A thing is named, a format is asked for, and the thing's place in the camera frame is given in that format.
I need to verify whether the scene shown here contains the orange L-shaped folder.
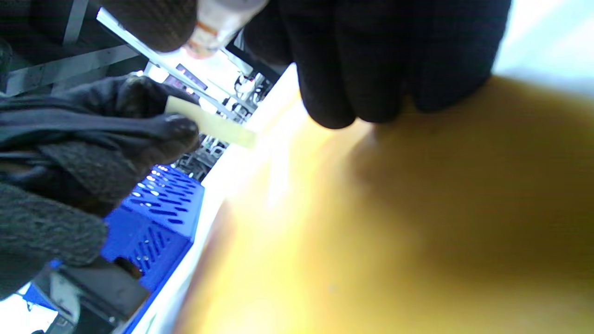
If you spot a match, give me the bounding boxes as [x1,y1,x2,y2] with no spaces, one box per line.
[174,77,594,334]

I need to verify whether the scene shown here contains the person's right hand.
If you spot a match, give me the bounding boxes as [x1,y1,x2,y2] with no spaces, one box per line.
[100,0,511,129]

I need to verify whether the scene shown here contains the pale green sticky note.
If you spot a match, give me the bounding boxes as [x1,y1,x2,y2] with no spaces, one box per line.
[165,95,257,149]

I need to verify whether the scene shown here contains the translucent glue stick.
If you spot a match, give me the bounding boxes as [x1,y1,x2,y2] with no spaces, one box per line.
[183,0,270,60]

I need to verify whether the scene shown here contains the black left hand controller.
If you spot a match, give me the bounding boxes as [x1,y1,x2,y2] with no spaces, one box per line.
[32,257,151,334]

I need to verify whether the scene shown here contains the person's left hand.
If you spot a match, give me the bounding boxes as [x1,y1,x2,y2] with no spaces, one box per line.
[0,37,201,300]

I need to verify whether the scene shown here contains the blue plastic file rack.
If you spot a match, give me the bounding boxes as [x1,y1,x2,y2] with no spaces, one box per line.
[23,165,205,334]

